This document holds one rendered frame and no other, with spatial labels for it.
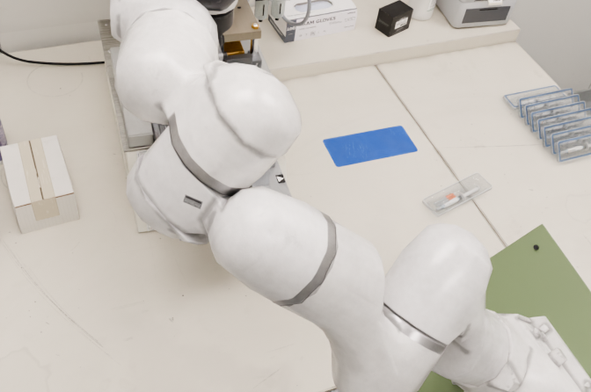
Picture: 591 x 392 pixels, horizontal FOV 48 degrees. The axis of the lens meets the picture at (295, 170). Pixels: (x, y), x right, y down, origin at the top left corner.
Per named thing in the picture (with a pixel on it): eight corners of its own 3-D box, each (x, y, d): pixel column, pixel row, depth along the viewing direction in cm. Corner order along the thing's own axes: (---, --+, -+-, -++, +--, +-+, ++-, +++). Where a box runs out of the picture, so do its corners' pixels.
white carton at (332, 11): (267, 19, 193) (269, -3, 187) (336, 7, 201) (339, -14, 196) (284, 43, 186) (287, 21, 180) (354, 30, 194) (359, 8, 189)
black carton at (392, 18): (374, 27, 196) (378, 7, 191) (394, 18, 200) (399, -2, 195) (388, 38, 193) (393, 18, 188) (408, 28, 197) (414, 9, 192)
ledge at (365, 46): (231, 21, 198) (232, 9, 195) (465, -11, 225) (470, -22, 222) (265, 83, 180) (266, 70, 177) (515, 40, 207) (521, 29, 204)
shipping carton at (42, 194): (8, 172, 149) (-1, 144, 142) (67, 161, 153) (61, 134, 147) (17, 235, 138) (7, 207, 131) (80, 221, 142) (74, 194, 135)
